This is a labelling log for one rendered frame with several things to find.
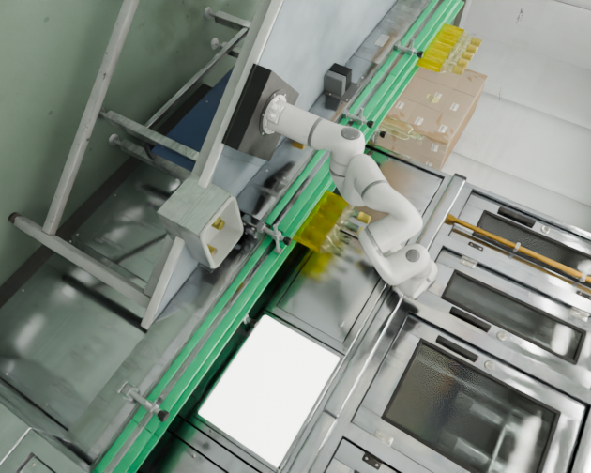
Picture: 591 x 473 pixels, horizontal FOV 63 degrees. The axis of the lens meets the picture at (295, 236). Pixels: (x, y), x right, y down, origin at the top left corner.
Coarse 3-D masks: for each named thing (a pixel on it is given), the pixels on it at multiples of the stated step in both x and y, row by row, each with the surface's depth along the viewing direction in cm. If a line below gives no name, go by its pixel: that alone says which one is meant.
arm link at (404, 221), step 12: (372, 192) 126; (384, 192) 125; (396, 192) 126; (372, 204) 127; (384, 204) 125; (396, 204) 123; (408, 204) 124; (396, 216) 125; (408, 216) 123; (420, 216) 126; (372, 228) 128; (384, 228) 126; (396, 228) 125; (408, 228) 125; (420, 228) 127; (384, 240) 126; (396, 240) 126
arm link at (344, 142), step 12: (324, 120) 142; (312, 132) 141; (324, 132) 139; (336, 132) 138; (348, 132) 137; (360, 132) 138; (312, 144) 142; (324, 144) 140; (336, 144) 138; (348, 144) 136; (360, 144) 137; (336, 156) 141; (348, 156) 139; (336, 168) 144
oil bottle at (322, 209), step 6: (318, 204) 179; (324, 204) 179; (312, 210) 178; (318, 210) 178; (324, 210) 178; (330, 210) 178; (336, 210) 177; (324, 216) 177; (330, 216) 176; (336, 216) 176; (342, 216) 176; (336, 222) 175; (342, 222) 175; (342, 228) 178
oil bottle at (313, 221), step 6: (312, 216) 177; (318, 216) 177; (306, 222) 176; (312, 222) 175; (318, 222) 175; (324, 222) 175; (330, 222) 175; (318, 228) 174; (324, 228) 174; (330, 228) 174; (336, 228) 174; (330, 234) 173; (336, 234) 173
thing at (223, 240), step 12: (228, 204) 144; (216, 216) 141; (228, 216) 157; (204, 228) 139; (228, 228) 163; (240, 228) 160; (204, 240) 141; (216, 240) 161; (228, 240) 161; (228, 252) 160; (216, 264) 156
